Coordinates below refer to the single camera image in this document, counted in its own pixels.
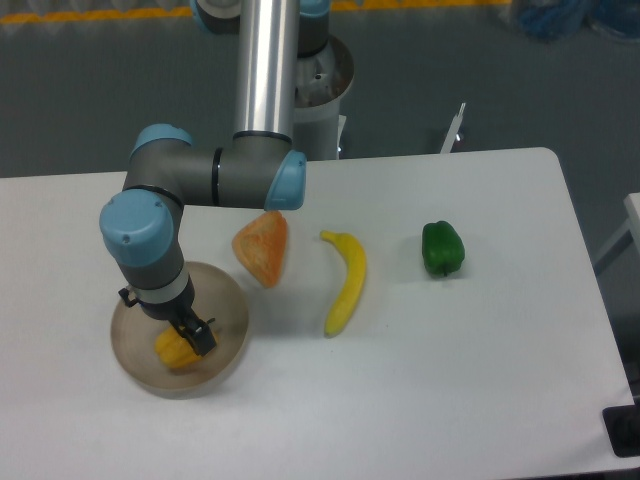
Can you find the yellow toy bell pepper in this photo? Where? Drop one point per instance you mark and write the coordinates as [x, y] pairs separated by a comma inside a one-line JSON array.
[[174, 351]]

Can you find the beige round plate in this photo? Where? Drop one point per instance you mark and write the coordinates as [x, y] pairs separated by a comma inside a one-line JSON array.
[[218, 300]]

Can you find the black device at table corner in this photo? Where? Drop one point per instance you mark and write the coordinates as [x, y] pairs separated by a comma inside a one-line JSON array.
[[622, 425]]

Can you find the white furniture at right edge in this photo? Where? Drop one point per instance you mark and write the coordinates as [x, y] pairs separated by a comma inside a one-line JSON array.
[[625, 235]]

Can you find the yellow toy banana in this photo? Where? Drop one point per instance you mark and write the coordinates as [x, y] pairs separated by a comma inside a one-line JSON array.
[[346, 302]]

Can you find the green toy bell pepper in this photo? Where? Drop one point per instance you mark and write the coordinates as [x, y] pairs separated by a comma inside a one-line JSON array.
[[443, 250]]

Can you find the blue items in background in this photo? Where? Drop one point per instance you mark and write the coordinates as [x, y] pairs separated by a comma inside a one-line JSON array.
[[554, 20]]

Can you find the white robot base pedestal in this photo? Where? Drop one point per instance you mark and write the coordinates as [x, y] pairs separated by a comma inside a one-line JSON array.
[[322, 82]]

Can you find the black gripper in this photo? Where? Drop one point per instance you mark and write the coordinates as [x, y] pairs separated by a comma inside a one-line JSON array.
[[173, 302]]

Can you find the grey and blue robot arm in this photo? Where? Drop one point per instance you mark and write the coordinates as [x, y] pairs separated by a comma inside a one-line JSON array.
[[260, 170]]

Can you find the orange toy toast triangle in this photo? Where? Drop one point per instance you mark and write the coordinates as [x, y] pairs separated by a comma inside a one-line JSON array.
[[261, 245]]

